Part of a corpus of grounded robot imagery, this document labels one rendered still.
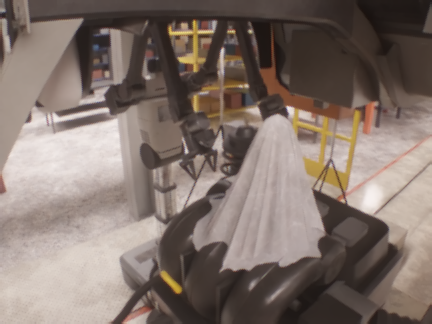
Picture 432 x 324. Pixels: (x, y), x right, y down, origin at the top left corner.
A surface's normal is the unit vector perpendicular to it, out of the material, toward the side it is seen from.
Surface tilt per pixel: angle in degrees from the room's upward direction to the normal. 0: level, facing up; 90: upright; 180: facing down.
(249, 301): 50
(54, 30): 91
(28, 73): 91
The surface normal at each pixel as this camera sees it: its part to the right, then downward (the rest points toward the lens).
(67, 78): 0.62, 0.46
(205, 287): -0.41, -0.01
